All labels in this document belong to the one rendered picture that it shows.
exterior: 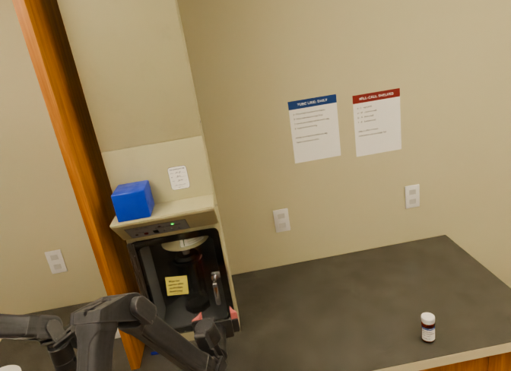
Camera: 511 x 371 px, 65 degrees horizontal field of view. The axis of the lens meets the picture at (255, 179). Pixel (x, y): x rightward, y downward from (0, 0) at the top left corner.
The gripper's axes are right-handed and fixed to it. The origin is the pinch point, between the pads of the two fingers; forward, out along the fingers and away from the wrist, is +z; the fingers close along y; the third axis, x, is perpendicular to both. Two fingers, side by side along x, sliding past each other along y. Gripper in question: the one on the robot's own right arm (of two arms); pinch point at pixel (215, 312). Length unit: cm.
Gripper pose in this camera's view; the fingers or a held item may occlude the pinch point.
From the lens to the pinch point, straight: 139.7
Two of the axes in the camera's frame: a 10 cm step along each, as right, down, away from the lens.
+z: -1.1, -3.3, 9.4
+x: 1.5, 9.3, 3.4
